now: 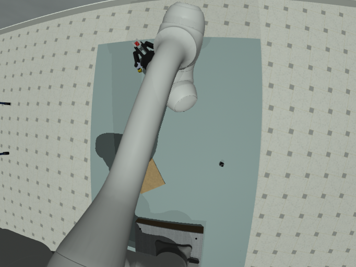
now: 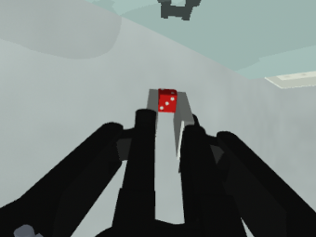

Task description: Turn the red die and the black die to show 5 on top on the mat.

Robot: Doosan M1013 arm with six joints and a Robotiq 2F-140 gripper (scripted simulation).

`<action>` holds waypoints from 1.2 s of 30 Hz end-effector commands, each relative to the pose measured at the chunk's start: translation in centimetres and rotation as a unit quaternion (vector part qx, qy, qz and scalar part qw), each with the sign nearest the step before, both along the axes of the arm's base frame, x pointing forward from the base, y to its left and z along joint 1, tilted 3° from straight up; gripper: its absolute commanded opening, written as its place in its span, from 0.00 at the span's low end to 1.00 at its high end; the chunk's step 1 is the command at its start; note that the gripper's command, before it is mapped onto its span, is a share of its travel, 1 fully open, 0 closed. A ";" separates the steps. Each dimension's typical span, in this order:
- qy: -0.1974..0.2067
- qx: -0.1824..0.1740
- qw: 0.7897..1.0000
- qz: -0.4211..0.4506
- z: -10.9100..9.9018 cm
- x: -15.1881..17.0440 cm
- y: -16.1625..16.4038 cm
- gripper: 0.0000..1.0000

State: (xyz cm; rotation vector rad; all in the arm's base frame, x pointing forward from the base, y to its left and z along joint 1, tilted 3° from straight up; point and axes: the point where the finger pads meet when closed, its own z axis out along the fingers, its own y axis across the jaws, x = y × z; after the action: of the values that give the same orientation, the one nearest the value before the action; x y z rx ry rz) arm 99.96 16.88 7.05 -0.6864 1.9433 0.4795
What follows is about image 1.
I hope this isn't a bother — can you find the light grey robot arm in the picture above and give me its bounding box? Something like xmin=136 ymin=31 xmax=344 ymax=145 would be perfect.
xmin=0 ymin=2 xmax=205 ymax=267

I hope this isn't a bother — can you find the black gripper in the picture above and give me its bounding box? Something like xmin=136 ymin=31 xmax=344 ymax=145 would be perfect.
xmin=132 ymin=39 xmax=155 ymax=70

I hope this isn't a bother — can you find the tan mat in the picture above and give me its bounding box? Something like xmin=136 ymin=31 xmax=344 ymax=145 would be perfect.
xmin=140 ymin=158 xmax=165 ymax=194

